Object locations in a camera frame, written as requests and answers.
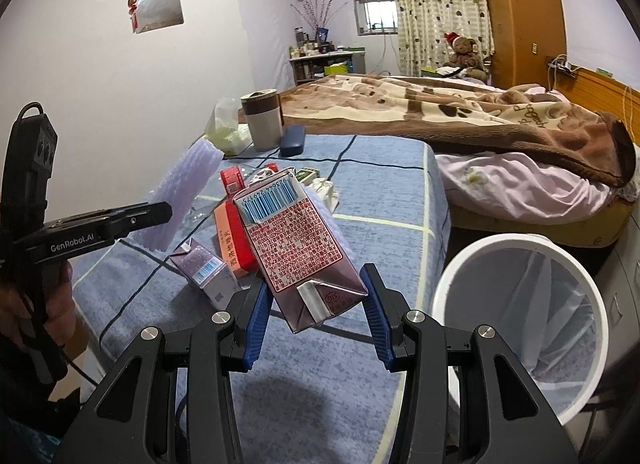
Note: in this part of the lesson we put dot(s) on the clear bin liner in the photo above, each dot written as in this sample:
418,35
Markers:
550,304

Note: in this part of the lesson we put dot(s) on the red orange carton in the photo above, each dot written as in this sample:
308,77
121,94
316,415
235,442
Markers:
235,244

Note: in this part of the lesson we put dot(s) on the blue checkered blanket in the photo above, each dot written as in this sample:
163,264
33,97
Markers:
380,184

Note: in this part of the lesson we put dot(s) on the brown teddy bear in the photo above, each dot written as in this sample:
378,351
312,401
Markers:
462,52

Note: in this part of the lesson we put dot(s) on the person's left hand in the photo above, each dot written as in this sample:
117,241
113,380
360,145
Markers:
55,304

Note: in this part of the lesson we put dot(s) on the silver wall poster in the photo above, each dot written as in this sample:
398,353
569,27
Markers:
157,7

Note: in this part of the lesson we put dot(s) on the navy glasses case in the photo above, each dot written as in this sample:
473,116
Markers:
292,142

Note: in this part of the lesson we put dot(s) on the white trash bin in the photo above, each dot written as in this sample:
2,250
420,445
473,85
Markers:
442,294

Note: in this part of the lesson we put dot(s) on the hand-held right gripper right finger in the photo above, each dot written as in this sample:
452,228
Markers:
375,314

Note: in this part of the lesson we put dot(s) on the green tissue box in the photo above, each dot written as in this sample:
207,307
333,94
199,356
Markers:
336,69

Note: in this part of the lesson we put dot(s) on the purple foam net sleeve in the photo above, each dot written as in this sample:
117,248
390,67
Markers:
190,179

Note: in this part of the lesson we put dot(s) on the patterned curtain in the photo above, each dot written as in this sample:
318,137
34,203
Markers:
430,4

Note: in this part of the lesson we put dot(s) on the small purple carton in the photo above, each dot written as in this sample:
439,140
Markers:
200,266

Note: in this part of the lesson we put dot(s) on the cluttered desk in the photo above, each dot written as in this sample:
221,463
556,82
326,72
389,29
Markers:
305,69

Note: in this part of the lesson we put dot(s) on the wooden bed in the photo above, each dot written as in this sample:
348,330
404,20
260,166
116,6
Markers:
595,87

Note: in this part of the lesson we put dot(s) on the small green box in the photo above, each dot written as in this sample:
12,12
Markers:
306,175

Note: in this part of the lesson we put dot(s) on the yellow tissue pack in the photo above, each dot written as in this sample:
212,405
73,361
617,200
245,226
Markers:
225,137

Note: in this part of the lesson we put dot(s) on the maroon drink carton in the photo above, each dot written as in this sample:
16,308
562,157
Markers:
295,244

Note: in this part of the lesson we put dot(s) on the brown printed blanket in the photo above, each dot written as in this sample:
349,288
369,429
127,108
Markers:
425,104

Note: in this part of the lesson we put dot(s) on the beige cup brown lid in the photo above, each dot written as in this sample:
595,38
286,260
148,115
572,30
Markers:
262,124

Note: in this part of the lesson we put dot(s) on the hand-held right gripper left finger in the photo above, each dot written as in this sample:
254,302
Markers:
255,324

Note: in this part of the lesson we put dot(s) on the pink bed sheet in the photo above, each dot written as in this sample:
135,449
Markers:
525,179

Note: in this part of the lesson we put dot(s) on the grey drawer cabinet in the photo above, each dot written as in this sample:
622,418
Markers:
622,269

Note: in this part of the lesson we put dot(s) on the red hanging ornament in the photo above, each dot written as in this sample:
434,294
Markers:
133,7

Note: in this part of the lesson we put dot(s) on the power strip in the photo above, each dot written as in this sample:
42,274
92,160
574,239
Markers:
560,65

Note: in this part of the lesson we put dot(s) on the purple flower branches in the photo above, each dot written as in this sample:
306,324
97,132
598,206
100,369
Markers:
320,14

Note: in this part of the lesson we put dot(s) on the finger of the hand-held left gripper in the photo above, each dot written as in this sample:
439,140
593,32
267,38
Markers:
145,216

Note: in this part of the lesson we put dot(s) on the white cloth bag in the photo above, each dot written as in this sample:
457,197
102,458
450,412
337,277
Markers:
325,194

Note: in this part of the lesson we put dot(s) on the clear plastic bottle red label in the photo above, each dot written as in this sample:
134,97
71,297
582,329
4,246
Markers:
232,182

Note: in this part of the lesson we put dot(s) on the wooden wardrobe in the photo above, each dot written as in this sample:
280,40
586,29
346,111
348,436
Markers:
520,9

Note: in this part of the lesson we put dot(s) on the window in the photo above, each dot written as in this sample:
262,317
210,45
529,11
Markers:
375,14

